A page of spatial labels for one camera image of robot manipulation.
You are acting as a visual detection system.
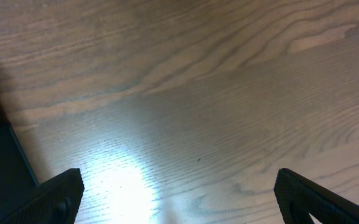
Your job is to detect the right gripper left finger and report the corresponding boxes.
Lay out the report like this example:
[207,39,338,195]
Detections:
[0,168,85,224]

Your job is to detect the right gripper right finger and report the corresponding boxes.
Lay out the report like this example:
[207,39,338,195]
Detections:
[274,168,359,223]

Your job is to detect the dark green box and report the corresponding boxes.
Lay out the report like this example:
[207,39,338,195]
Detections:
[0,124,40,218]

